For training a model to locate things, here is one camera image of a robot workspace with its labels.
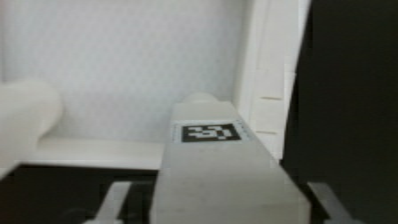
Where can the white desk leg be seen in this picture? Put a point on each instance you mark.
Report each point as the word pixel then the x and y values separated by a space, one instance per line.
pixel 30 111
pixel 222 185

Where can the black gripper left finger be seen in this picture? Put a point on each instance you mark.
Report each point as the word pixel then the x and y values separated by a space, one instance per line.
pixel 107 215

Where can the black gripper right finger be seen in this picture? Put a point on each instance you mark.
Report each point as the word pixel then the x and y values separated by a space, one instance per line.
pixel 340 216

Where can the white desk tabletop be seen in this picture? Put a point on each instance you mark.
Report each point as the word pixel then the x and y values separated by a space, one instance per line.
pixel 128 53

